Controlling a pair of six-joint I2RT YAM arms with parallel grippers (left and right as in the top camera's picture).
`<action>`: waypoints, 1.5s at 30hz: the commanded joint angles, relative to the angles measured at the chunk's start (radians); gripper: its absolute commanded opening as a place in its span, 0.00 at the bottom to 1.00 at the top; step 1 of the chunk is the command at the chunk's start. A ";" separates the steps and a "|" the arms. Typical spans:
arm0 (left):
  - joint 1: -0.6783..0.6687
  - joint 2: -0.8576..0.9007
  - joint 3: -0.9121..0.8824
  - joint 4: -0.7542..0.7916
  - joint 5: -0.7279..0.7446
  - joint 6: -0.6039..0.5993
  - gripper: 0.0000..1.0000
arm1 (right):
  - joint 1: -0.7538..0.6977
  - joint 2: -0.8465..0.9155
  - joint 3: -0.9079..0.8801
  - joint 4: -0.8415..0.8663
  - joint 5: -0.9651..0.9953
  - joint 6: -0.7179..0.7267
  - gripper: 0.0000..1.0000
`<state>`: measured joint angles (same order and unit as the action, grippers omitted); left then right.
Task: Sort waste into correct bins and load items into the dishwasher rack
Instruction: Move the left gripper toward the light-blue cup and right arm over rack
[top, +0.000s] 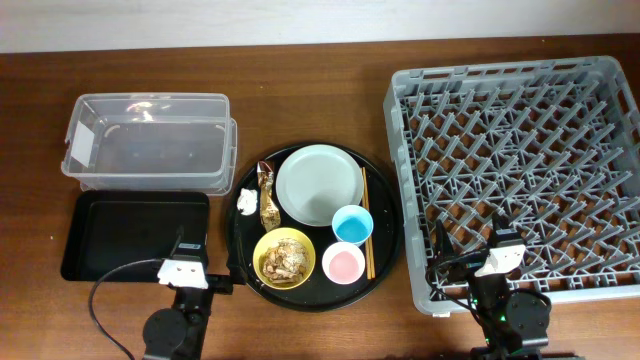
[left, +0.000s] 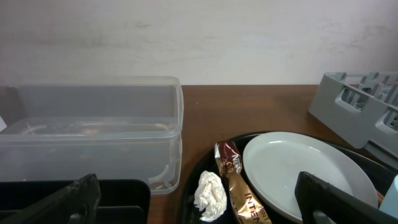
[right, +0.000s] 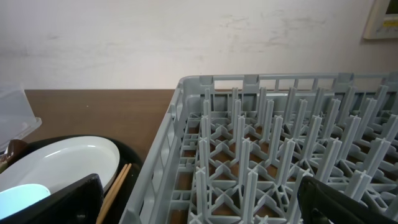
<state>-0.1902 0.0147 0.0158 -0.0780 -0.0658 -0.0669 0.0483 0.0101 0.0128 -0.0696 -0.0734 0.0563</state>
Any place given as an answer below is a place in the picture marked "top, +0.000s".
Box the pink cup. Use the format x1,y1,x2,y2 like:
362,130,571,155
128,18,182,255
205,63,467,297
321,242,366,285

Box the blue cup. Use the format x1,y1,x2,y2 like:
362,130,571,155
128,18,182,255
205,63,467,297
331,205,374,246

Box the white tissue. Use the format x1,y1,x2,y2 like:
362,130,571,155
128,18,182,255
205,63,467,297
236,188,258,216

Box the grey dishwasher rack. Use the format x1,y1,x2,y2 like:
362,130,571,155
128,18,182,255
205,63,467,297
383,56,639,316

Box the food scraps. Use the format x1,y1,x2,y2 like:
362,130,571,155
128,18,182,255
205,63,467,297
261,238,311,286

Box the round black serving tray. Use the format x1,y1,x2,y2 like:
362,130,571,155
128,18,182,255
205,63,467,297
224,147,404,312

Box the gold snack wrapper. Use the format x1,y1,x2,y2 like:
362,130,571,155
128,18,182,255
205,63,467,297
256,161,281,232

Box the black rectangular tray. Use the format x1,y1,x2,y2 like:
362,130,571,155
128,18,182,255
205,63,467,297
60,190,209,282

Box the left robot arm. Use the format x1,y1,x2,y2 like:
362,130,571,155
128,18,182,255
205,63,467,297
143,227,234,360

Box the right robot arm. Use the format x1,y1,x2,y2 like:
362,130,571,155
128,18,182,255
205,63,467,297
426,214,552,360

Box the grey-green plate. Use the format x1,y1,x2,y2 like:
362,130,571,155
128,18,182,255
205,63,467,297
276,144,364,227

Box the yellow bowl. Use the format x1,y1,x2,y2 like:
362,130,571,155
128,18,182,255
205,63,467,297
252,228,316,290

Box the clear plastic bin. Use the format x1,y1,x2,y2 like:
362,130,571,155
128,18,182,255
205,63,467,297
61,92,238,196

